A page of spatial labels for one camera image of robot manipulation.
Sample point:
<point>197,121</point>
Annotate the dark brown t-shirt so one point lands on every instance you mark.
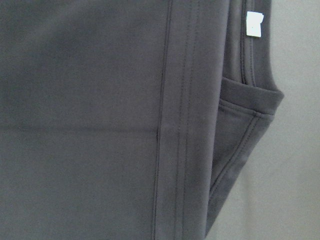
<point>128,119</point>

